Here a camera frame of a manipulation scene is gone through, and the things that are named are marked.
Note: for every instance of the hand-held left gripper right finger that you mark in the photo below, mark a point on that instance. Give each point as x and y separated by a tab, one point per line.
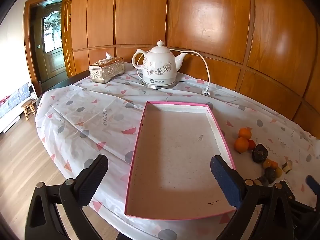
226	180

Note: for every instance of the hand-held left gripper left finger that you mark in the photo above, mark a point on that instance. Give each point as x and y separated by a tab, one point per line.
95	177

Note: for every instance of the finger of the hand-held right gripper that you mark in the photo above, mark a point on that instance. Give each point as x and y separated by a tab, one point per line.
313	183
303	206

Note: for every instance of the small yellow round fruit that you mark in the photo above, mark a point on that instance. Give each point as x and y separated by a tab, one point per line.
279	172

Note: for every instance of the orange tangerine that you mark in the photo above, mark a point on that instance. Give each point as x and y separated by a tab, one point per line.
241	145
244	133

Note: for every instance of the red tomato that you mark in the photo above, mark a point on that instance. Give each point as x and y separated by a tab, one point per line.
251	145

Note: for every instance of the dark brown round fruit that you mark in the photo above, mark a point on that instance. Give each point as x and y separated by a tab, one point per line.
270	174
260	153

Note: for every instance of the orange carrot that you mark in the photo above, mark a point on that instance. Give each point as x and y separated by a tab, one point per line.
270	164

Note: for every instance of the pink shallow tray box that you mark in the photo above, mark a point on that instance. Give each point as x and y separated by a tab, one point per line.
175	155

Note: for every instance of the white patterned tablecloth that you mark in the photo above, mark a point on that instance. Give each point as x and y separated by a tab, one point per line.
87	120

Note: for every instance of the small wooden stool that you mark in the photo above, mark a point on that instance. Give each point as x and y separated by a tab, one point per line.
28	107

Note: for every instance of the silver embossed tissue box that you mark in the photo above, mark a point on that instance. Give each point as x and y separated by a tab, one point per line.
106	71

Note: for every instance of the blue plaid sofa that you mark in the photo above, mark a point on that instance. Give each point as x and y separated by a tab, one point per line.
12	102

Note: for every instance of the silver kettle base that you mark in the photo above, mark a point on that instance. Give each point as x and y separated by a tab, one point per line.
160	85

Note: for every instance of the white tissue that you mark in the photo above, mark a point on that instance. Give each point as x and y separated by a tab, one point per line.
108	56

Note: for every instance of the wooden glass-panel door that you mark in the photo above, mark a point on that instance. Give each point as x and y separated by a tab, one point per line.
53	55

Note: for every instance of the white floral ceramic kettle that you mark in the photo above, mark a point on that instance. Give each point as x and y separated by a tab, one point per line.
160	65

